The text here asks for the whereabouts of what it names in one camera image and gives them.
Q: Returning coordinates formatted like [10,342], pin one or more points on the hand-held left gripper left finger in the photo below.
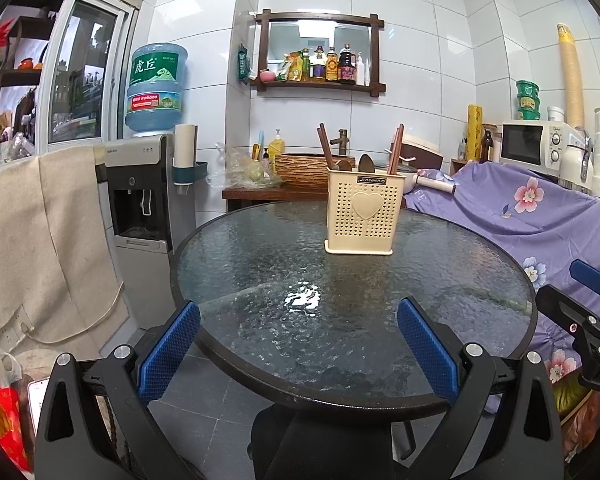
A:
[172,345]

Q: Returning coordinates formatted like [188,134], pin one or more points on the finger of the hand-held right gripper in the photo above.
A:
[592,277]
[560,305]

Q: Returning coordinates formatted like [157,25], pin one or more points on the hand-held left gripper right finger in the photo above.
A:
[427,350]

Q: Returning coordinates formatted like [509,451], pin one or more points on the beige plastic utensil holder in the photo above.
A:
[365,230]

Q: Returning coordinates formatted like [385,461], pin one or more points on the colourful plastic bag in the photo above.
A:
[572,410]

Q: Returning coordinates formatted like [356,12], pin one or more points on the grey water dispenser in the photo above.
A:
[145,270]

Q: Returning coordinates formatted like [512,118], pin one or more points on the purple floral cloth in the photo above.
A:
[505,210]

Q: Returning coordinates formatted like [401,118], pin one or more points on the white kitchen appliance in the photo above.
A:
[575,165]

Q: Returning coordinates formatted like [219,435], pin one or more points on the round glass table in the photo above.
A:
[280,260]

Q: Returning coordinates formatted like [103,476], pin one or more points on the white smartphone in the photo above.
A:
[37,405]

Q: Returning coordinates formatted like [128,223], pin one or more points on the white microwave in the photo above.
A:
[522,145]

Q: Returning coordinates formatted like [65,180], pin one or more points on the beige cloth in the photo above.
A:
[45,240]

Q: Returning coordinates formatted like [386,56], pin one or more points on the white power strip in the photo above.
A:
[7,332]

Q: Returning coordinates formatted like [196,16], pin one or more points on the white jar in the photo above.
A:
[556,115]

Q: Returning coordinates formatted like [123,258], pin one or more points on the brown glass bottle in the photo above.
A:
[486,147]

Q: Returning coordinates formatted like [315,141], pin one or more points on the wooden box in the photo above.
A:
[457,166]

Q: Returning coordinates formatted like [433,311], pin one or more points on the teal cup holder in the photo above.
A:
[190,172]

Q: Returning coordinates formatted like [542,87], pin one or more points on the wooden vanity cabinet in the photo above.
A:
[260,194]

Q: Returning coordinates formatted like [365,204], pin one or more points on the small clear bottle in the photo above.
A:
[462,150]

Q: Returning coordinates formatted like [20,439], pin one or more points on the clear plastic bag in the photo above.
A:
[235,170]

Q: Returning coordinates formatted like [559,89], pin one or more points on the yellow roll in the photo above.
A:
[474,132]

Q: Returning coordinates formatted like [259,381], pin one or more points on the red plastic bag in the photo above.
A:
[0,420]

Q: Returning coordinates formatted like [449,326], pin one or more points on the brown white rice cooker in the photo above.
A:
[420,152]

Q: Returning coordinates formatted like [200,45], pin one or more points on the white paper cup stack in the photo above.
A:
[185,145]

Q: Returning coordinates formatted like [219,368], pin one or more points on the tan cardboard tube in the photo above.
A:
[571,75]

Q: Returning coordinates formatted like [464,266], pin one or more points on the woven pattern basin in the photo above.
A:
[300,172]

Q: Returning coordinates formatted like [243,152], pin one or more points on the light blue toothbrush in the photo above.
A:
[260,142]

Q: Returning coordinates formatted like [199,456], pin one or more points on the yellow soap pump bottle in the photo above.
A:
[276,147]

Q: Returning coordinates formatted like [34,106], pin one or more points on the bronze bamboo faucet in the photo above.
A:
[342,140]

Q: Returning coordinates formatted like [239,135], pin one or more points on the blue water jug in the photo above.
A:
[155,90]

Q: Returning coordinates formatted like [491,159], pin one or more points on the white squeeze bottle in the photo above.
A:
[361,72]

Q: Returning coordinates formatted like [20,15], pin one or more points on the sliding glass window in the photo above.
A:
[80,75]

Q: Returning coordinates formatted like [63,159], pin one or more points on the pink bowl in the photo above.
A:
[267,75]

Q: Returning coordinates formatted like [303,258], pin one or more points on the green hanging packet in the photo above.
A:
[244,62]

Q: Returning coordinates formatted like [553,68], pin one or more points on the dark soy sauce bottle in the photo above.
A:
[347,67]

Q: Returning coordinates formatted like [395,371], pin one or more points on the green yellow seasoning packet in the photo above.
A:
[283,71]

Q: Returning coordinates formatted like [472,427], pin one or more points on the orange label sauce bottle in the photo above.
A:
[332,67]

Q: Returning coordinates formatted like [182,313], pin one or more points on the purple label oil bottle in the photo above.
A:
[318,66]

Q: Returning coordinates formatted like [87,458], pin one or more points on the green oil bottle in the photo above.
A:
[305,65]

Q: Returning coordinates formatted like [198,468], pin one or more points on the wooden storage shelf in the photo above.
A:
[15,75]

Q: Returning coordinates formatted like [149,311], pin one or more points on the wooden framed mirror shelf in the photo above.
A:
[264,45]

